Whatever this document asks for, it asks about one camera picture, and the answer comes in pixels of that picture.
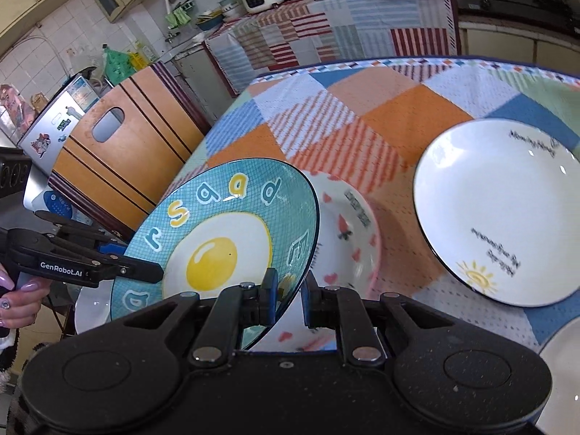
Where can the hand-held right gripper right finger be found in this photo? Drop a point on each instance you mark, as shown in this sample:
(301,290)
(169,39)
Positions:
(311,303)

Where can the silver refrigerator with stickers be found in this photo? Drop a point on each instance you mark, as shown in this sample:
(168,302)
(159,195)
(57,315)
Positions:
(59,118)

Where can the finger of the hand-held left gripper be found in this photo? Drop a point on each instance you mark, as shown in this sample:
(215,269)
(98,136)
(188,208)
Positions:
(72,231)
(136,272)

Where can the cream sink cabinet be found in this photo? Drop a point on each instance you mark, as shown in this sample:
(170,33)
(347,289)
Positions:
(195,81)

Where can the orange wooden chair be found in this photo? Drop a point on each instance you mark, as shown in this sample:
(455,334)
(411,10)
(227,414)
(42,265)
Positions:
(136,145)

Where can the person's left hand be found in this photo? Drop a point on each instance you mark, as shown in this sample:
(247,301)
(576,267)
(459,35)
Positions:
(22,301)

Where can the blue basin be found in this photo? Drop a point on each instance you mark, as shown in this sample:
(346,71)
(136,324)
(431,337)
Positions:
(209,21)

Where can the colourful packet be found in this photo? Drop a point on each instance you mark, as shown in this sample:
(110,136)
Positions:
(13,104)

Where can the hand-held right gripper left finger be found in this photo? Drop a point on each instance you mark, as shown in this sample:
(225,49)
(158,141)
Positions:
(271,294)

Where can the teal fried egg plate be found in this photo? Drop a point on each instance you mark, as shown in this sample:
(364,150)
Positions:
(217,217)

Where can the pale blue container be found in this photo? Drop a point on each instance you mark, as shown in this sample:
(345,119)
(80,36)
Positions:
(232,7)

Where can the white sun print plate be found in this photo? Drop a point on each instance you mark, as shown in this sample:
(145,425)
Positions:
(489,208)

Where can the green plastic bag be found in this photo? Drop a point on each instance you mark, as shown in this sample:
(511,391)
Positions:
(118,63)

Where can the green hanging cloth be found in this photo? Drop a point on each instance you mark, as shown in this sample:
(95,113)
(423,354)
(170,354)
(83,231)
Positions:
(176,17)

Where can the striped patchwork counter cloth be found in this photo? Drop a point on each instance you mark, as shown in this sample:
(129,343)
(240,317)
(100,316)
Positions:
(317,31)

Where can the patchwork tablecloth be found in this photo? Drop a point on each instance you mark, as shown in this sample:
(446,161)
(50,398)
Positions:
(385,99)

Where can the cream stove cabinet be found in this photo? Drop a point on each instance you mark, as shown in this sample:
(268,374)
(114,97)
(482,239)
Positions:
(512,45)

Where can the black gas stove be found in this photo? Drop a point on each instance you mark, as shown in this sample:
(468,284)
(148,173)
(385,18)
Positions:
(521,4)

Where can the plain white plate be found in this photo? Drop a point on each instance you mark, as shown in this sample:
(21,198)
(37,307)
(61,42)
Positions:
(93,308)

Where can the white dark-rimmed bowl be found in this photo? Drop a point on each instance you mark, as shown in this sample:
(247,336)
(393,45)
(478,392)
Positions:
(564,371)

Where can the pink heart print bowl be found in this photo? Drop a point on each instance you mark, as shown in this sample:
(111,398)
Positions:
(349,244)

